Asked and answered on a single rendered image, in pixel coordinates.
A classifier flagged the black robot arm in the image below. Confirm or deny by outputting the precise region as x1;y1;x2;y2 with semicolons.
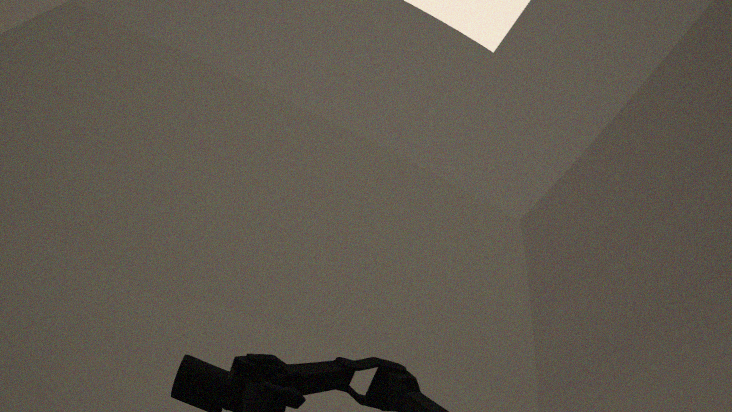
171;354;449;412

